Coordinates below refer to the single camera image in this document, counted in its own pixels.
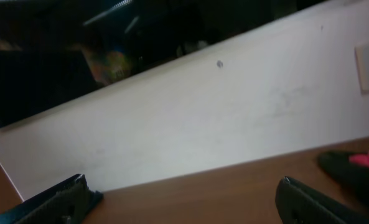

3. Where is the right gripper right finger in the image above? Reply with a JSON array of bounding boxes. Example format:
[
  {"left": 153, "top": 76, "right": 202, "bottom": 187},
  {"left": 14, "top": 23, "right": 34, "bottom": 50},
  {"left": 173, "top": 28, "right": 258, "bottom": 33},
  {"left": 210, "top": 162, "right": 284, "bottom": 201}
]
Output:
[{"left": 275, "top": 177, "right": 369, "bottom": 224}]

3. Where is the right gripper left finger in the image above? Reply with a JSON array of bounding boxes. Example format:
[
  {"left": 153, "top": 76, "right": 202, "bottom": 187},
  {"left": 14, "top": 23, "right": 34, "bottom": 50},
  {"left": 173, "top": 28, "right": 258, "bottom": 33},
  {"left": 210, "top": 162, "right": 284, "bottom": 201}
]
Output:
[{"left": 0, "top": 174, "right": 103, "bottom": 224}]

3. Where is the black garment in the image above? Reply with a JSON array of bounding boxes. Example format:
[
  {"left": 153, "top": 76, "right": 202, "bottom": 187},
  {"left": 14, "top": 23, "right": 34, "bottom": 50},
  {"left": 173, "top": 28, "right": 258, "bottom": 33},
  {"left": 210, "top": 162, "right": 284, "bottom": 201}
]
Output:
[{"left": 317, "top": 151, "right": 369, "bottom": 208}]

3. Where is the dark window above wall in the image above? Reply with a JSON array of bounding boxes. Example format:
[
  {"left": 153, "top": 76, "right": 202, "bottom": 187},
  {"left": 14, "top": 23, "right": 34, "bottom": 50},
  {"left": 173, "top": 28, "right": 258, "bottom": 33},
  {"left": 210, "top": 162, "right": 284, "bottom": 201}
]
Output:
[{"left": 0, "top": 0, "right": 321, "bottom": 128}]

